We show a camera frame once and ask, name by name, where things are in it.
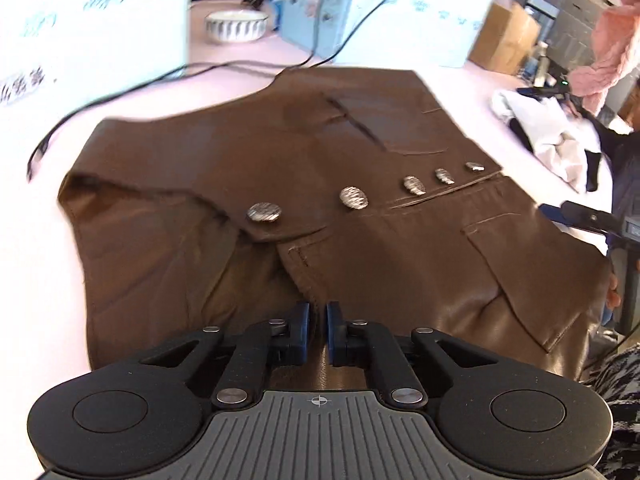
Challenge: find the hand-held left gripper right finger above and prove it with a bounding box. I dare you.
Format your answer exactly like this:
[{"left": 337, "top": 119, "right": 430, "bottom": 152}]
[{"left": 325, "top": 301, "right": 482, "bottom": 407}]

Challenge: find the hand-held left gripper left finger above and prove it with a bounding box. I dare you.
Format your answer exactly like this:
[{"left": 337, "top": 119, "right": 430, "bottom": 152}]
[{"left": 140, "top": 301, "right": 313, "bottom": 408}]

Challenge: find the brown leather vest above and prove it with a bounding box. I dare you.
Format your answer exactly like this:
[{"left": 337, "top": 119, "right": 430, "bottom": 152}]
[{"left": 57, "top": 66, "right": 621, "bottom": 386}]

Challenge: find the pile of white black clothes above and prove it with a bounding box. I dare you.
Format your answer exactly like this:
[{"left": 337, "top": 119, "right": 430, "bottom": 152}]
[{"left": 490, "top": 87, "right": 613, "bottom": 193}]

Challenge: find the person's right hand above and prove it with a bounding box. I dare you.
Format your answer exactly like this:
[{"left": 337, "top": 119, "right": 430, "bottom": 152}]
[{"left": 604, "top": 272, "right": 622, "bottom": 312}]

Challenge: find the pink knitted garment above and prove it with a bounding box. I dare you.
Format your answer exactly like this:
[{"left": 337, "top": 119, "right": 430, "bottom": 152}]
[{"left": 567, "top": 0, "right": 640, "bottom": 116}]

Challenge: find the brown cardboard box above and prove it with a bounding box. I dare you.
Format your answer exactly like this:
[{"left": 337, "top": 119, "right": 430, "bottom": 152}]
[{"left": 467, "top": 2, "right": 541, "bottom": 76}]

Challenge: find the small light blue cardboard box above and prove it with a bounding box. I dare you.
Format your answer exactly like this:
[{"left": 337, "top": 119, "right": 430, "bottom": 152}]
[{"left": 280, "top": 0, "right": 496, "bottom": 68}]

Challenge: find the white black striped bowl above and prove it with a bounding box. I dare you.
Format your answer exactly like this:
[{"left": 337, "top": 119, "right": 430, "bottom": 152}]
[{"left": 204, "top": 10, "right": 271, "bottom": 44}]

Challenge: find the blue tissue pack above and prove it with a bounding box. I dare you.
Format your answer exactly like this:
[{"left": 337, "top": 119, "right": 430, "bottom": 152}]
[{"left": 270, "top": 0, "right": 291, "bottom": 31}]

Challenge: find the large light blue cardboard box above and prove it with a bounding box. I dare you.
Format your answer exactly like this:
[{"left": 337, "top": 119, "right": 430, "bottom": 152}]
[{"left": 0, "top": 0, "right": 193, "bottom": 111}]

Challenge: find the black USB cable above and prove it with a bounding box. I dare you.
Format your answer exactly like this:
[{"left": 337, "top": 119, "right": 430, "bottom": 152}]
[
  {"left": 25, "top": 0, "right": 401, "bottom": 181},
  {"left": 175, "top": 0, "right": 326, "bottom": 81}
]

